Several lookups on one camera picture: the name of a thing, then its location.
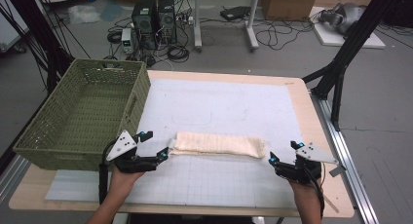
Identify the person's left hand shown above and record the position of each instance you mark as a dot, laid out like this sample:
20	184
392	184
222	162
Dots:
125	178

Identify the brown cardboard box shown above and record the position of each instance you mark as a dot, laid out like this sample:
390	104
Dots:
289	5

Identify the white floor board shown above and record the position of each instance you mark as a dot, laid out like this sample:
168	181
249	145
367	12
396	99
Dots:
347	34

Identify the white desk leg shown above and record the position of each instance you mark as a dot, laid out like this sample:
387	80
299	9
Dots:
252	21
197	21

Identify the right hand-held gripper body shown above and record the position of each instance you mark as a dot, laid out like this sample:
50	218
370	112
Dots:
307	165

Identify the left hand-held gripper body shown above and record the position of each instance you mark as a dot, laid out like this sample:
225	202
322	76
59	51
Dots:
125	154

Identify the black metal stand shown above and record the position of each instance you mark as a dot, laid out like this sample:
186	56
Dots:
35	39
350	52

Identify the person's right hand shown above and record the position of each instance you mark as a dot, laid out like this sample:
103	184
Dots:
300	188

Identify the clear plastic bag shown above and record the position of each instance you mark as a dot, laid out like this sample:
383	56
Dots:
83	13

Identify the green woven basket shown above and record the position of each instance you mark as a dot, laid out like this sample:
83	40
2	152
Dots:
84	113

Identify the cream towel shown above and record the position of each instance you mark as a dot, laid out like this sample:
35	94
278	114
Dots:
217	145

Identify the black computer tower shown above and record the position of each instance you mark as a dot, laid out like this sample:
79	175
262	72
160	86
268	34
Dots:
144	22
167	19

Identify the grey robot head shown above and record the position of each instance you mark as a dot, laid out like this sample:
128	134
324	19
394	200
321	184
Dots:
341	16

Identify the black flat device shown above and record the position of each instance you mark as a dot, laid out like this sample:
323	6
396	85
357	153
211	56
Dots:
235	13

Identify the aluminium rail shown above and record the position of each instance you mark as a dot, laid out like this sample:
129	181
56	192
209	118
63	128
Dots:
347	159

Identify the white grid cutting mat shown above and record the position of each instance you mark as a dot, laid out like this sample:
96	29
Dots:
207	136

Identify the grey power supply unit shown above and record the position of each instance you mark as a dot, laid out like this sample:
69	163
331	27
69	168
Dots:
127	40

